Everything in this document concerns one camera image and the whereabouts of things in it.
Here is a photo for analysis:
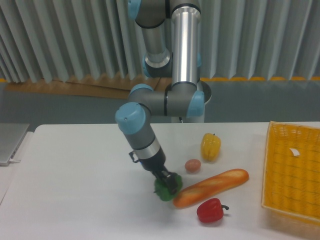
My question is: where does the green bell pepper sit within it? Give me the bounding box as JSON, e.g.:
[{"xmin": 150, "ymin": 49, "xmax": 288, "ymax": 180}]
[{"xmin": 154, "ymin": 175, "xmax": 183, "ymax": 202}]

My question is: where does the grey laptop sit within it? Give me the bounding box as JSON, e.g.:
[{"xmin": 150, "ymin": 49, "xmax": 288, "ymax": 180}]
[{"xmin": 0, "ymin": 123, "xmax": 29, "ymax": 167}]

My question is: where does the yellow bell pepper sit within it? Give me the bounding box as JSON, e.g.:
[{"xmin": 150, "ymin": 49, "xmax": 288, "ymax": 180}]
[{"xmin": 200, "ymin": 133, "xmax": 222, "ymax": 162}]

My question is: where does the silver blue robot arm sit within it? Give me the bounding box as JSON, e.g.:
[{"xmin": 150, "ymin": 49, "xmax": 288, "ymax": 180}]
[{"xmin": 115, "ymin": 0, "xmax": 205, "ymax": 195}]

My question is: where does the baguette bread loaf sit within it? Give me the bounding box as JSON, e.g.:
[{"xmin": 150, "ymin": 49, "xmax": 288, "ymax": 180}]
[{"xmin": 172, "ymin": 168, "xmax": 250, "ymax": 209}]

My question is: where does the brown cardboard sheet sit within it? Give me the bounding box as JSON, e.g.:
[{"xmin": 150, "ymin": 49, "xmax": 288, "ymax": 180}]
[{"xmin": 5, "ymin": 74, "xmax": 160, "ymax": 99}]

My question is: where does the white paper label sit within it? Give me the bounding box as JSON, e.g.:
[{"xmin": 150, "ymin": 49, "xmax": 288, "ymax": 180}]
[{"xmin": 290, "ymin": 148, "xmax": 300, "ymax": 157}]

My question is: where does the red bell pepper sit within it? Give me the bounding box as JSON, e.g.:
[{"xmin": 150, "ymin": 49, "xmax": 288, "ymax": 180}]
[{"xmin": 196, "ymin": 198, "xmax": 230, "ymax": 224}]

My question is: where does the yellow woven basket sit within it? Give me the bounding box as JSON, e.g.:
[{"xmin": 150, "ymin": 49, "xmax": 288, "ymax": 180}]
[{"xmin": 261, "ymin": 121, "xmax": 320, "ymax": 225}]

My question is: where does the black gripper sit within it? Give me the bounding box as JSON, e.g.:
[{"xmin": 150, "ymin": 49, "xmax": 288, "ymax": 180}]
[{"xmin": 129, "ymin": 149, "xmax": 178, "ymax": 195}]

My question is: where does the brown egg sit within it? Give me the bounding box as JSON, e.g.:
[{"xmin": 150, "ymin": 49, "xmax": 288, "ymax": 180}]
[{"xmin": 184, "ymin": 158, "xmax": 202, "ymax": 173}]

